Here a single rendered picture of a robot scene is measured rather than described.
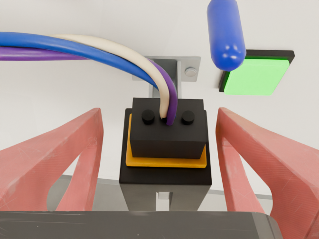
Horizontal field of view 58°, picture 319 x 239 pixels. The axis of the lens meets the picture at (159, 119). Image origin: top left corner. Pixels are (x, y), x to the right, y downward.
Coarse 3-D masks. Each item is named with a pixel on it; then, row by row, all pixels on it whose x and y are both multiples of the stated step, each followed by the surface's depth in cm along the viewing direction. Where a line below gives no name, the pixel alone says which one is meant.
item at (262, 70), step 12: (252, 60) 18; (264, 60) 18; (276, 60) 18; (288, 60) 18; (228, 72) 19; (240, 72) 18; (252, 72) 18; (264, 72) 18; (276, 72) 18; (228, 84) 20; (240, 84) 20; (252, 84) 19; (264, 84) 19; (276, 84) 19
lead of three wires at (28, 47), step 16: (0, 32) 6; (16, 32) 6; (0, 48) 6; (16, 48) 6; (32, 48) 7; (48, 48) 7; (64, 48) 7; (80, 48) 7; (96, 48) 7; (112, 48) 7; (128, 48) 8; (112, 64) 8; (128, 64) 8; (144, 64) 8; (144, 80) 9; (160, 80) 9; (160, 96) 10; (176, 96) 10; (160, 112) 11
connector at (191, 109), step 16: (144, 112) 12; (176, 112) 12; (192, 112) 12; (144, 128) 12; (160, 128) 12; (176, 128) 12; (192, 128) 12; (144, 144) 12; (160, 144) 12; (176, 144) 12; (192, 144) 12
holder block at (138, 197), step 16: (128, 112) 15; (128, 128) 14; (208, 144) 14; (208, 160) 13; (128, 176) 13; (144, 176) 13; (160, 176) 13; (176, 176) 13; (192, 176) 13; (208, 176) 13; (128, 192) 14; (144, 192) 14; (176, 192) 14; (192, 192) 14; (128, 208) 17; (144, 208) 17; (176, 208) 17; (192, 208) 17
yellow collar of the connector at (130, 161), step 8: (128, 136) 13; (128, 144) 13; (128, 152) 13; (128, 160) 13; (136, 160) 13; (144, 160) 13; (152, 160) 13; (160, 160) 13; (168, 160) 13; (176, 160) 13; (184, 160) 13; (192, 160) 13; (200, 160) 13
